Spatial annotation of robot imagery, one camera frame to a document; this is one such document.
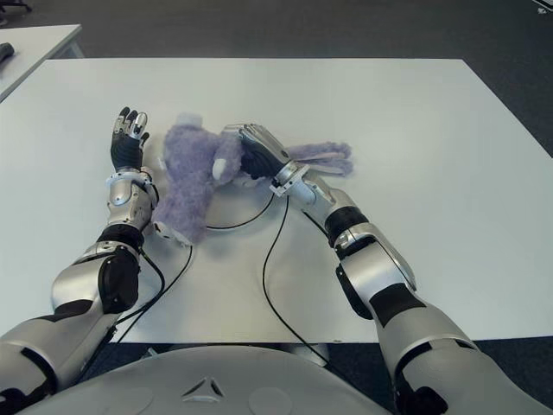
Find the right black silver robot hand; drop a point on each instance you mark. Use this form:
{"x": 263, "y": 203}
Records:
{"x": 263, "y": 149}

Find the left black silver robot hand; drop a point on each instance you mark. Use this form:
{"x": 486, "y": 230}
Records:
{"x": 126, "y": 151}

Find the purple plush bunny doll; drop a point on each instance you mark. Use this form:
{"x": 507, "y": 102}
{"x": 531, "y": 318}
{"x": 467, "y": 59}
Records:
{"x": 190, "y": 173}

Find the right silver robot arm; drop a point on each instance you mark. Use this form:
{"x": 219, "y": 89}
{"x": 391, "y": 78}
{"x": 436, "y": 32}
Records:
{"x": 380, "y": 268}

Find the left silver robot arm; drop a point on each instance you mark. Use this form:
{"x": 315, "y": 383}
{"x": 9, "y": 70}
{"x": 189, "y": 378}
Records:
{"x": 78, "y": 285}

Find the white plate with black rim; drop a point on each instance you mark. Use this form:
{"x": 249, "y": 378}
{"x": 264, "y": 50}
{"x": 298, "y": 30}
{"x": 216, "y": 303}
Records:
{"x": 242, "y": 207}

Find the white side table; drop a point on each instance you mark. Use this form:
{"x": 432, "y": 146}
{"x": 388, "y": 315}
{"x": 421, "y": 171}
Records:
{"x": 39, "y": 41}

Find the black handheld controller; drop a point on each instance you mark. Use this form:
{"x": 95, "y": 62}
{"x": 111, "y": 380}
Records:
{"x": 5, "y": 51}

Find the grey robot torso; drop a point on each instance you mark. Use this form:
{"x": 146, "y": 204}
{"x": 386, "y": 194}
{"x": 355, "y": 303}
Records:
{"x": 207, "y": 380}

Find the small white floor scrap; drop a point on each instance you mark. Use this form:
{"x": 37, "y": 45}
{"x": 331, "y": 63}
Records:
{"x": 540, "y": 9}

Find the metal clamp bracket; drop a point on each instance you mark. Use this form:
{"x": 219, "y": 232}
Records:
{"x": 152, "y": 351}

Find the grey table pedestal base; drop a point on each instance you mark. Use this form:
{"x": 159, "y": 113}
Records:
{"x": 311, "y": 352}

